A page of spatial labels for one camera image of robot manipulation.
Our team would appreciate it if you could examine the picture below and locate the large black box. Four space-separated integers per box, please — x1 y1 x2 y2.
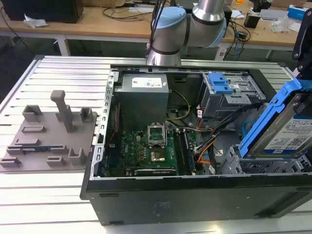
1 0 84 24

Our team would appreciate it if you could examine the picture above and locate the black graphics card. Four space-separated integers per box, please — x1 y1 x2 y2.
134 168 176 177

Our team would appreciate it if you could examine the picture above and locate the hard disk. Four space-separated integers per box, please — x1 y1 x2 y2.
238 77 312 160

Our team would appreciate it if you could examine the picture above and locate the green motherboard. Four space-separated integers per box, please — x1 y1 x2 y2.
104 129 203 177

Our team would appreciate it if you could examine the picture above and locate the black RAM slot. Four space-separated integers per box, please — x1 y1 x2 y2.
173 130 184 176
180 130 192 176

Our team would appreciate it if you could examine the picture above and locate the yellow and black cable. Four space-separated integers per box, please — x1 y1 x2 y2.
165 90 192 121

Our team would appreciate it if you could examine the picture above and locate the grey perforated disk bay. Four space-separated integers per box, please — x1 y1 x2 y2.
218 143 312 175

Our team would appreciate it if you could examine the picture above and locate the metal socket cover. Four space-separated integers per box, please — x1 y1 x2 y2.
147 124 168 147

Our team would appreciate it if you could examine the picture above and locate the grey power supply unit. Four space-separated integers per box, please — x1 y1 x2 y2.
114 74 171 124

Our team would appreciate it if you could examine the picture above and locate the wooden desk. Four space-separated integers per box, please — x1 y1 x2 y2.
0 0 312 57

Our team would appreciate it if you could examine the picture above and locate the grey parts rack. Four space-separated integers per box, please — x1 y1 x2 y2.
0 90 98 173

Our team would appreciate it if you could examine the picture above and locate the black PC case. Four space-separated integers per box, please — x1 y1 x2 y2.
79 63 312 226

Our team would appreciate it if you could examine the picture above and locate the CPU socket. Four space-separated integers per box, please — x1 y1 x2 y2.
149 149 167 164

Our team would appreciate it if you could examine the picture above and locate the crumpled clear plastic wrap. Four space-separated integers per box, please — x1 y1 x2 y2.
23 13 49 28

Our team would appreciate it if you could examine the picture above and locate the blue bay latch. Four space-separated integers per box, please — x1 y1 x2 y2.
208 72 235 95

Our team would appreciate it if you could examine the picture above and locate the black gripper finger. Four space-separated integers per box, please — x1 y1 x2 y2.
292 8 312 79
294 93 308 114

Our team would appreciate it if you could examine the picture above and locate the orange and yellow wire bundle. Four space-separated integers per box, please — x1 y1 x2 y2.
194 136 216 167

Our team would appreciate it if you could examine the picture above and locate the blue data wire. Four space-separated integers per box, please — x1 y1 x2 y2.
242 120 259 147

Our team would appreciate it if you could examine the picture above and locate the clear plastic bag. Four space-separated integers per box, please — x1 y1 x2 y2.
269 16 302 34

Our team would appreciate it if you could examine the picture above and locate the small black box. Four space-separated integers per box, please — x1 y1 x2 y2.
244 13 260 28

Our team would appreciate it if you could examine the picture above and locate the RAM stick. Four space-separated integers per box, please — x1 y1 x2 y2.
22 146 52 152

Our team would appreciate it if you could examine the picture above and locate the grey optical drive bay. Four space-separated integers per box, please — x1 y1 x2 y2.
198 72 267 120

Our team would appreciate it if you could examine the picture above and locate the black sleeved cable bundle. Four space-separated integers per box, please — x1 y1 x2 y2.
211 102 266 140

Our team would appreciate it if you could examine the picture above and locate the blue cardboard box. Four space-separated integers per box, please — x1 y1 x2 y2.
287 4 311 20

